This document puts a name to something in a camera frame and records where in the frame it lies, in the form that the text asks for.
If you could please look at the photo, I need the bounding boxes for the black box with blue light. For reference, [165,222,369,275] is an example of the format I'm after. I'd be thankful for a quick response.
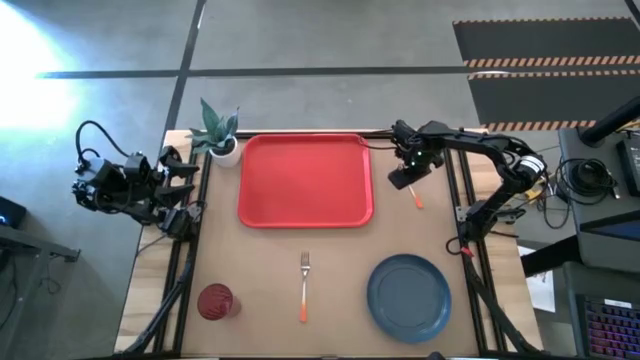
[0,196,28,230]

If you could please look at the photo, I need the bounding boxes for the backlit computer keyboard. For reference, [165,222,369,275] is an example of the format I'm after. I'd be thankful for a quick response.
[577,294,640,360]

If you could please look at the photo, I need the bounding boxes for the black hazard-striped floor mat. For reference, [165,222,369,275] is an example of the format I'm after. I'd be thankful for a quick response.
[467,69,640,132]
[452,17,640,69]

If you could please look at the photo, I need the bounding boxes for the black aluminium table frame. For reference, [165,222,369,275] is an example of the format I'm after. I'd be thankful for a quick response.
[117,128,544,360]

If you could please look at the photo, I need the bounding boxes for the yellow cable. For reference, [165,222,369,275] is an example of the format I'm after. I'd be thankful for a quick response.
[524,182,549,202]

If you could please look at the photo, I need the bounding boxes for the grey side desk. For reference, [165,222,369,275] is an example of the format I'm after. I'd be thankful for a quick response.
[557,124,640,274]

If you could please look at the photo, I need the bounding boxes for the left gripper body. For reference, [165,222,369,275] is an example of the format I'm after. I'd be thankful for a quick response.
[123,153,166,200]

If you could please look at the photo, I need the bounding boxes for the green leafy plant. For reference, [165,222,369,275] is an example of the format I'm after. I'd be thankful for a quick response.
[185,97,241,155]

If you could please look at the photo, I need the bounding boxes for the coiled black cable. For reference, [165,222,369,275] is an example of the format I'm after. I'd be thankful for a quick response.
[553,157,620,207]

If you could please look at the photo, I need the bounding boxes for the black electronic device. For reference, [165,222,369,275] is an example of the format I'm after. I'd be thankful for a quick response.
[615,137,640,197]

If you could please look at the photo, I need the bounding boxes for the black pole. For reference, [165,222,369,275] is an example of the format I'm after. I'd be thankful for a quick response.
[579,94,640,149]

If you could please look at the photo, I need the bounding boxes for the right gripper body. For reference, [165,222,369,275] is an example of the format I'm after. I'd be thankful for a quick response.
[389,119,446,176]

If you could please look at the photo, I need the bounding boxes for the red faceted cup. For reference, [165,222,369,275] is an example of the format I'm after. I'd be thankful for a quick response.
[196,282,243,322]

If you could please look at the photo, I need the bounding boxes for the white plant pot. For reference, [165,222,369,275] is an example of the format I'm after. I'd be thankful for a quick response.
[208,135,243,169]

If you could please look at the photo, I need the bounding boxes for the white paper sheet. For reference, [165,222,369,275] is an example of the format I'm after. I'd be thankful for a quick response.
[517,244,557,314]

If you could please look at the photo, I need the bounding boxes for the fork with orange handle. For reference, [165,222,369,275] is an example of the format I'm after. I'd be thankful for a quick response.
[298,250,312,324]

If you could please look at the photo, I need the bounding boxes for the red plastic tray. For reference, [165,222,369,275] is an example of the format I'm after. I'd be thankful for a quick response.
[237,133,375,230]

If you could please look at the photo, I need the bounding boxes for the blue round plate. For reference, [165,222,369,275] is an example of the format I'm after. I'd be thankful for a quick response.
[366,253,453,345]

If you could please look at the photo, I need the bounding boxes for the spoon with orange handle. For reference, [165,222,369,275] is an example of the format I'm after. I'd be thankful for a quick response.
[406,184,425,210]

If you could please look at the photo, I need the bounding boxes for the grey keyboard desk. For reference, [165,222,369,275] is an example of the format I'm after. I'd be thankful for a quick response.
[562,259,640,360]

